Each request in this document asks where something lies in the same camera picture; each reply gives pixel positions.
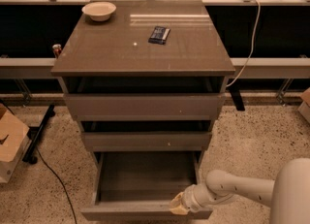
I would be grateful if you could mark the grey middle drawer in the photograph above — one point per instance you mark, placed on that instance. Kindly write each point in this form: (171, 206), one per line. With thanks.
(170, 135)

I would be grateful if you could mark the cardboard box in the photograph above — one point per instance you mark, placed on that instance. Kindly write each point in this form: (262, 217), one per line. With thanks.
(304, 108)
(13, 140)

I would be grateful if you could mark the beige paper bowl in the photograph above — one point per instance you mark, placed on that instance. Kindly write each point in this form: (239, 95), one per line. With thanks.
(99, 11)

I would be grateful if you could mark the red soda can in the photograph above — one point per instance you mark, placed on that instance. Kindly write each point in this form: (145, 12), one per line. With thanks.
(57, 49)

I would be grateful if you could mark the black stand leg left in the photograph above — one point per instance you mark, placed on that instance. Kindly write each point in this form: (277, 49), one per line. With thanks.
(34, 134)

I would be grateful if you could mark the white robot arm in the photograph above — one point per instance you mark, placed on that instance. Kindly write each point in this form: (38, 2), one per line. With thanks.
(288, 196)

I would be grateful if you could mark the grey bottom drawer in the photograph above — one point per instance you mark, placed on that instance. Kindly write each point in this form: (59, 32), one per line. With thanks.
(134, 186)

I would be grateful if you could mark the black stand leg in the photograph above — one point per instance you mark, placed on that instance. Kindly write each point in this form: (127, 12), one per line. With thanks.
(236, 97)
(34, 134)

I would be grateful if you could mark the cardboard box right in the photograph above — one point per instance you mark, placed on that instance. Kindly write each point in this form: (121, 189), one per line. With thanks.
(304, 108)

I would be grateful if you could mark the black stand leg right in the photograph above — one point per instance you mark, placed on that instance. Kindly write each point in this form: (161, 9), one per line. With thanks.
(236, 97)

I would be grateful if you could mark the grey top drawer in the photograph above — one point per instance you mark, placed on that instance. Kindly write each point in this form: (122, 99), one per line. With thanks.
(143, 99)

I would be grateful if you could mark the cardboard box left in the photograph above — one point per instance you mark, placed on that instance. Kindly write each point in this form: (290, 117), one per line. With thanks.
(13, 140)

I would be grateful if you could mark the grey drawer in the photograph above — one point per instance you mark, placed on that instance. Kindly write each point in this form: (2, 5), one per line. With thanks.
(134, 186)
(170, 135)
(143, 99)

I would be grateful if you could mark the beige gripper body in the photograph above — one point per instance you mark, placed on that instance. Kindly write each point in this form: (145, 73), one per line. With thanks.
(189, 200)

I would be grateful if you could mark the grey drawer cabinet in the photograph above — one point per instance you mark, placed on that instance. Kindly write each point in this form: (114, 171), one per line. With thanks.
(119, 47)

